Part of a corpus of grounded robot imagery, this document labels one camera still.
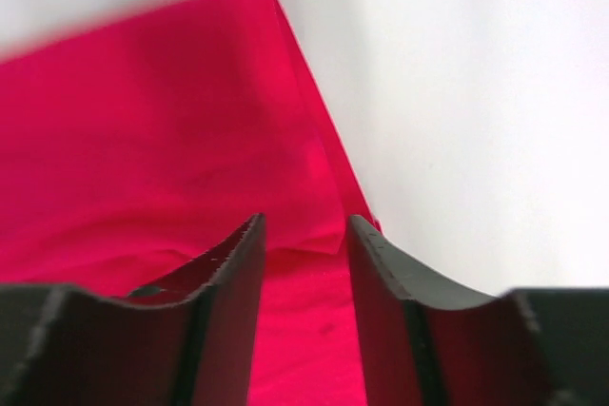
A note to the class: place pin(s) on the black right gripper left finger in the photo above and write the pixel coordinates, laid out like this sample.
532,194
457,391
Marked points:
184,339

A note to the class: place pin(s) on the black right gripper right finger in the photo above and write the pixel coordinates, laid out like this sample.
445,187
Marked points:
428,340

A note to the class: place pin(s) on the crimson red t-shirt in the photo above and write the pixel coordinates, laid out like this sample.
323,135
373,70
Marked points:
129,149

